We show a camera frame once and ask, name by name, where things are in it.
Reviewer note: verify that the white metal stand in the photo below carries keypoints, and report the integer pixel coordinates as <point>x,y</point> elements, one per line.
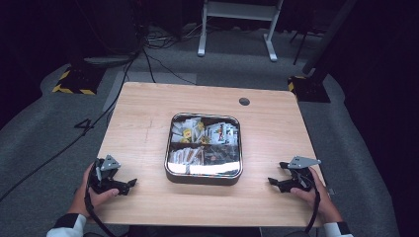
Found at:
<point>237,10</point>

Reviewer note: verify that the person's left hand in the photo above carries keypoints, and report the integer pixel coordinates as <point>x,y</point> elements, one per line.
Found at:
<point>92,199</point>

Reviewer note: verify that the grey table grommet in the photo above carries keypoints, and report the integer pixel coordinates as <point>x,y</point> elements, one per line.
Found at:
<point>244,101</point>

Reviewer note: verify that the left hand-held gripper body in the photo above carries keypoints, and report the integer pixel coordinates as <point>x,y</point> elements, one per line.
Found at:
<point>102,181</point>

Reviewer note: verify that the person's right hand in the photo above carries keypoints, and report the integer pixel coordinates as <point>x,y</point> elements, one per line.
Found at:
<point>318,200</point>

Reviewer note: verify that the dark brown compartment box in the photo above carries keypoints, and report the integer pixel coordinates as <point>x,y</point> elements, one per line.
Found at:
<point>202,180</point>

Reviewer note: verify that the pile of red label packets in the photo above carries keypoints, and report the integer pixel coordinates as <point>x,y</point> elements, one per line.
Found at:
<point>222,133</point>

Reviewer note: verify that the pile of white yellow sachets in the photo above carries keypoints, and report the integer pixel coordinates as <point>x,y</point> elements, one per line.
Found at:
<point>187,131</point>

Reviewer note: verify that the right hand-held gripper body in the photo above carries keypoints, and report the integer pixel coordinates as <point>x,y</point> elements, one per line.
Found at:
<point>301,179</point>

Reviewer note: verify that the pile of white brown sticks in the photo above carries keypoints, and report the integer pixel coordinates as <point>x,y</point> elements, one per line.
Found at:
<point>186,155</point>

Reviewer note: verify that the clear plastic box lid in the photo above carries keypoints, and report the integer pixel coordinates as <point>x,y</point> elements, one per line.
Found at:
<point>204,169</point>

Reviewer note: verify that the pile of dark packets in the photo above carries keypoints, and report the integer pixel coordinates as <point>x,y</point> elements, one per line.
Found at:
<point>222,154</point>

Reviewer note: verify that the black yellow striped base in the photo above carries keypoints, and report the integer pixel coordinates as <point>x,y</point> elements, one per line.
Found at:
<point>79,80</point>
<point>309,89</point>

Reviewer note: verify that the black tripod stand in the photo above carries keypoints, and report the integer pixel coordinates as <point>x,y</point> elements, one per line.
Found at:
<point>301,42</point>

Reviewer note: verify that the black slanted pole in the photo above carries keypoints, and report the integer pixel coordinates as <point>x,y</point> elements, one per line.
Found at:
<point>329,36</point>

